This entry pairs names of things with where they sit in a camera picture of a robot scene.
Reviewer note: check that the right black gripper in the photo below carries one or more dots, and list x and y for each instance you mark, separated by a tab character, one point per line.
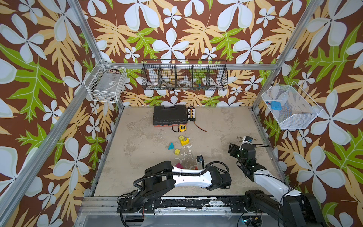
235	150

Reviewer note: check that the yellow arch block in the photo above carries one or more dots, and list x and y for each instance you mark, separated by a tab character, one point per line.
185	141

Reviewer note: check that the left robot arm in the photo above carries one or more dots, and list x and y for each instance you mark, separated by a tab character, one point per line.
163	177

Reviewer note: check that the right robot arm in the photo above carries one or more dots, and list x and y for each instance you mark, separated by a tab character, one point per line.
288	206

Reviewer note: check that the magenta block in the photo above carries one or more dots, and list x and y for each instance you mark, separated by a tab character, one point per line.
179	166

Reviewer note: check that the small yellow cube block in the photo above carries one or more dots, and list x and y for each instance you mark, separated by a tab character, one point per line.
177	151

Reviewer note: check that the teal triangle block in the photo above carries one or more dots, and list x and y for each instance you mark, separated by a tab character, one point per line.
171	146

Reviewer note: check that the yellow tape measure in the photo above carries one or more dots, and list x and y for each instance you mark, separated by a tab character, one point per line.
182	128

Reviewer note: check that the black battery holder box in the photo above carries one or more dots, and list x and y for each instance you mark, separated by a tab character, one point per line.
191	114

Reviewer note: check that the blue object in basket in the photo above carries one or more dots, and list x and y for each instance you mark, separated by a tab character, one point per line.
275	105

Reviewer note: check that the white mesh basket right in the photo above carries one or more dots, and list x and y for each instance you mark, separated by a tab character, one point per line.
299	109

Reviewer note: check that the black tool case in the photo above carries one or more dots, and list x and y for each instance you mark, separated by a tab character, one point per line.
170	115

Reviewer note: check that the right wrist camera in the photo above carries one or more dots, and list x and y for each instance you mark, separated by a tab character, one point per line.
247	139

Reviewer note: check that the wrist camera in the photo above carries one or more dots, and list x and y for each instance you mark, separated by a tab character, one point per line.
247	139
200	162

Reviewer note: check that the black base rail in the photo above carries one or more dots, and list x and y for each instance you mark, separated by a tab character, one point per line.
237	204

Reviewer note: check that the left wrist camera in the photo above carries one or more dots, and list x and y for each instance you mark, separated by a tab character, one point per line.
200	162

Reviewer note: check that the black wire basket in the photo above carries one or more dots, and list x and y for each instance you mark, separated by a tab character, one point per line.
175	74

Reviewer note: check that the white wire basket left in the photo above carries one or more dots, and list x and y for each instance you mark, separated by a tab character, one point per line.
105	83

